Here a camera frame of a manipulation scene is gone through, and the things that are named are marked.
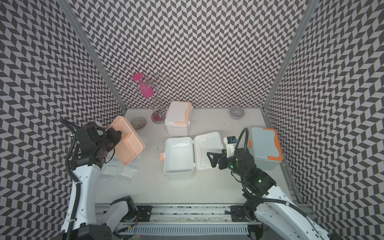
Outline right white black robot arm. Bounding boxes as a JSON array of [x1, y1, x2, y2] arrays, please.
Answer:
[[207, 127, 341, 240]]

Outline silver wire stand pink ornaments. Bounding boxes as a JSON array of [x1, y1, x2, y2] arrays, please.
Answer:
[[132, 72, 168, 125]]

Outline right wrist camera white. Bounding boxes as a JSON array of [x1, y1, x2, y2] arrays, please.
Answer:
[[223, 136, 238, 158]]

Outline small clear glass bowl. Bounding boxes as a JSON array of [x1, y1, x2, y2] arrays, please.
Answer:
[[130, 117, 147, 132]]

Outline blue first aid kit box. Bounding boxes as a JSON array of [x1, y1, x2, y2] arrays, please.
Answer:
[[250, 127, 283, 171]]

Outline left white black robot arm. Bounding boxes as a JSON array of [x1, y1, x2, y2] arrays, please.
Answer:
[[54, 116, 145, 240]]

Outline white first aid box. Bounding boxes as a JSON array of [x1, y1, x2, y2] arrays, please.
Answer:
[[165, 101, 193, 137], [160, 132, 224, 181]]

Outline small grey round bowl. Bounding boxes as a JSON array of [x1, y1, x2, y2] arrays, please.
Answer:
[[229, 106, 245, 120]]

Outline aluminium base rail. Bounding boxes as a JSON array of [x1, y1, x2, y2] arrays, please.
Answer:
[[95, 203, 301, 226]]

